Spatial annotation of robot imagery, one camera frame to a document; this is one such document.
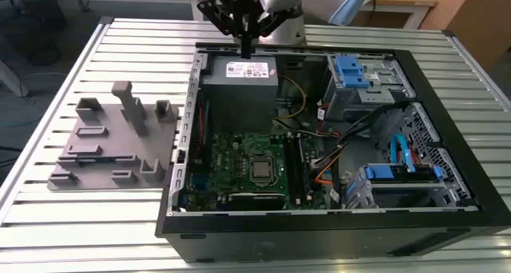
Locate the green motherboard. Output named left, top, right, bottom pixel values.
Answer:
left=185, top=132, right=340, bottom=211

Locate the metal disk bay cage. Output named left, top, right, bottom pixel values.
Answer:
left=341, top=162, right=464, bottom=210
left=321, top=53, right=416, bottom=123

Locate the blue disk carrier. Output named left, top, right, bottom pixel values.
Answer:
left=364, top=163, right=443, bottom=184
left=335, top=54, right=371, bottom=88

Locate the blue RAM stick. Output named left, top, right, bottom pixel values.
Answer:
left=59, top=155, right=135, bottom=163

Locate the blue flat data wire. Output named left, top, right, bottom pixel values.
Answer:
left=388, top=134, right=416, bottom=174

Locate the wooden desk white frame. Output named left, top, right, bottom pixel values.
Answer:
left=0, top=0, right=439, bottom=30

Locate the white table leg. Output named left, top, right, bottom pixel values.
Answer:
left=0, top=57, right=31, bottom=99

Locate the yellow wire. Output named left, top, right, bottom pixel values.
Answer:
left=277, top=75, right=307, bottom=120

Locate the black open PC case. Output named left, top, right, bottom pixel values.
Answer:
left=153, top=41, right=511, bottom=263

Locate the grey power supply unit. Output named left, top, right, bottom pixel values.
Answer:
left=199, top=56, right=279, bottom=135

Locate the blue floor cable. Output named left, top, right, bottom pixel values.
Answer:
left=0, top=117, right=39, bottom=128

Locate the silver CPU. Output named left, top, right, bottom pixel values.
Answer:
left=249, top=161, right=275, bottom=178

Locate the grey parts rack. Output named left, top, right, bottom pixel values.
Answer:
left=47, top=80, right=180, bottom=192

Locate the blue plastic latch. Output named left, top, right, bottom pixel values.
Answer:
left=343, top=180, right=363, bottom=208

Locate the orange wire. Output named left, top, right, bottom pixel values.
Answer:
left=313, top=159, right=341, bottom=186

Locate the CPU socket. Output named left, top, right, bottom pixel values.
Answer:
left=247, top=153, right=279, bottom=187

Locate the wooden cabinet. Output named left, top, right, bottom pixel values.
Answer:
left=419, top=0, right=511, bottom=73

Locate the black graphics card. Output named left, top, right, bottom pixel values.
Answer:
left=227, top=191, right=288, bottom=211

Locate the black RAM slot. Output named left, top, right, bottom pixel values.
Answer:
left=293, top=134, right=307, bottom=202
left=285, top=133, right=301, bottom=204

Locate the black cable bundle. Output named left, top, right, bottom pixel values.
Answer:
left=311, top=101, right=415, bottom=169

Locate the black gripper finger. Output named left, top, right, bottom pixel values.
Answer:
left=247, top=9, right=289, bottom=60
left=195, top=0, right=249, bottom=60

